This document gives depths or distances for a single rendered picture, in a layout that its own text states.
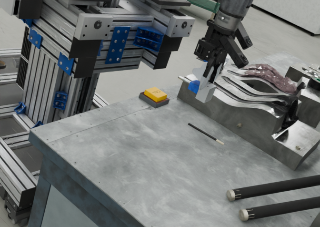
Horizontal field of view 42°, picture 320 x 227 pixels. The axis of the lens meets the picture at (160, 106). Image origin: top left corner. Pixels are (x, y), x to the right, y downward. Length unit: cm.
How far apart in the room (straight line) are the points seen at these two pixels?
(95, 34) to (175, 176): 66
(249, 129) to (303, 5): 680
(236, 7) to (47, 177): 73
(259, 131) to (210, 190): 37
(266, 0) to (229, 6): 720
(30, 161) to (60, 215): 82
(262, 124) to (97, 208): 64
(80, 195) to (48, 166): 13
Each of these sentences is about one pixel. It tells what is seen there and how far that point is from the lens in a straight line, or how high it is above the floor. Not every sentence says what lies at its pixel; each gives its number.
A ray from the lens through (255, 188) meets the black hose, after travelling 117.
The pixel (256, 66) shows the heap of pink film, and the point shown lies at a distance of 193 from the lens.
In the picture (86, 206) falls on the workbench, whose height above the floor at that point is 70.
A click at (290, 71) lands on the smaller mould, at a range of 228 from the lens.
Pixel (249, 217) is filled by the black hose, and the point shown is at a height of 82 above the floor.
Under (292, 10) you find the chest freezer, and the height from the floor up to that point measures 27.
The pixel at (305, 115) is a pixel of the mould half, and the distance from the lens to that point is 183.
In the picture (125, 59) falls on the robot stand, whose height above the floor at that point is 74.
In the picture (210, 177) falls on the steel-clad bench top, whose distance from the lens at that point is 120.
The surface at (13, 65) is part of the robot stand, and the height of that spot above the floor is 21.
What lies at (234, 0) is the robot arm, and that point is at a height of 124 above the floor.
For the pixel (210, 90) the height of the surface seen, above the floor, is 95.
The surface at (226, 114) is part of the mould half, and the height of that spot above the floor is 85.
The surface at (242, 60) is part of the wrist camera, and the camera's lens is 128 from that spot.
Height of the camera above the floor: 145
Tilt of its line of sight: 27 degrees down
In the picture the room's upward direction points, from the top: 20 degrees clockwise
